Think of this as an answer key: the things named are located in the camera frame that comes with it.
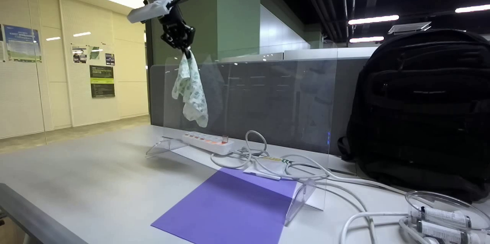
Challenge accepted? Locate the white green patterned cloth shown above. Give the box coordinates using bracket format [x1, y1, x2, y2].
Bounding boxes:
[171, 50, 209, 128]

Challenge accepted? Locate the long white cable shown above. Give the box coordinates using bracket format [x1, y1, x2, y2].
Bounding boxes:
[245, 154, 411, 244]

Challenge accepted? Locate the blue green wall poster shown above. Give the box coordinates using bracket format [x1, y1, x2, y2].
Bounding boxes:
[3, 25, 42, 63]

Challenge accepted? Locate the white looped cable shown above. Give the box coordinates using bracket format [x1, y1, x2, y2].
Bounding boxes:
[210, 129, 269, 170]

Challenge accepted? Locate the thick white arched cable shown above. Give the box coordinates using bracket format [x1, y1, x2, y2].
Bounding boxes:
[340, 211, 413, 244]

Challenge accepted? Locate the clear plastic dish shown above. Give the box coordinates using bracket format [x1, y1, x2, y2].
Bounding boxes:
[405, 190, 490, 244]

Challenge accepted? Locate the white power strip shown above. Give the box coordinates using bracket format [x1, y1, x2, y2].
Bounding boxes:
[181, 131, 235, 156]

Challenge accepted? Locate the small photo wall poster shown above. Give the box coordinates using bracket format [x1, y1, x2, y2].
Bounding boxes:
[71, 46, 88, 64]

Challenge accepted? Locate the clear acrylic countertop shield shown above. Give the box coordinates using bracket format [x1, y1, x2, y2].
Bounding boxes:
[145, 47, 338, 226]

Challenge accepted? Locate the purple paper sheet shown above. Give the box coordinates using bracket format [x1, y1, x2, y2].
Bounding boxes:
[151, 167, 299, 244]

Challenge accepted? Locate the white paper packet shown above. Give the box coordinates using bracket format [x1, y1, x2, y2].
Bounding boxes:
[243, 156, 293, 181]

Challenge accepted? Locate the grey desk partition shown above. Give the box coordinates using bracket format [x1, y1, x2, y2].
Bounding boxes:
[149, 57, 378, 157]

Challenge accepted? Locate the ceiling tube light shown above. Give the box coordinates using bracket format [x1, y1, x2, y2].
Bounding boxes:
[349, 36, 385, 44]
[348, 15, 400, 26]
[454, 4, 490, 14]

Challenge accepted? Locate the large black green wall poster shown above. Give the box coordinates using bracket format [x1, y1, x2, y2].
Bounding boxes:
[89, 65, 116, 98]

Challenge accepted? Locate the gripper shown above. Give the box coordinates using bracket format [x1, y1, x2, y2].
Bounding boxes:
[157, 4, 196, 60]

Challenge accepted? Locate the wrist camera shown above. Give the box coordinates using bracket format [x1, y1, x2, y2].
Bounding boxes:
[127, 0, 172, 24]

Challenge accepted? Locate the black backpack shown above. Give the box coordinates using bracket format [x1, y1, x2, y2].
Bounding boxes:
[337, 28, 490, 203]

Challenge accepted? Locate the white labelled tube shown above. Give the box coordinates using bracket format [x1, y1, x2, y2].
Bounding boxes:
[419, 206, 472, 229]
[415, 220, 490, 244]

